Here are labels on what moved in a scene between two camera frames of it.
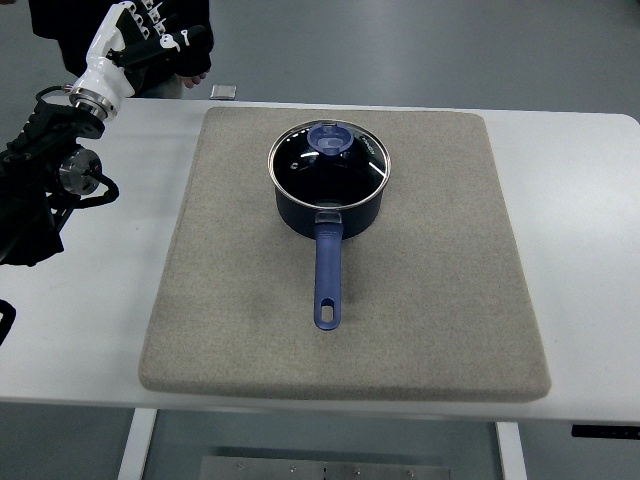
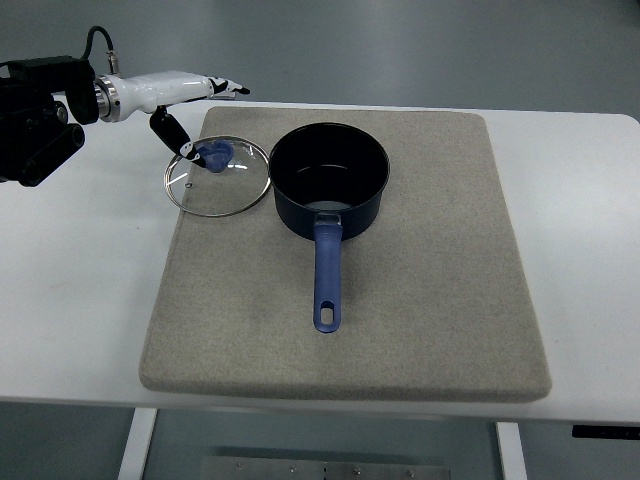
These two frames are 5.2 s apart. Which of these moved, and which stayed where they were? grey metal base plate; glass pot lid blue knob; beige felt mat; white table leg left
Moved: glass pot lid blue knob
Stayed: white table leg left; grey metal base plate; beige felt mat
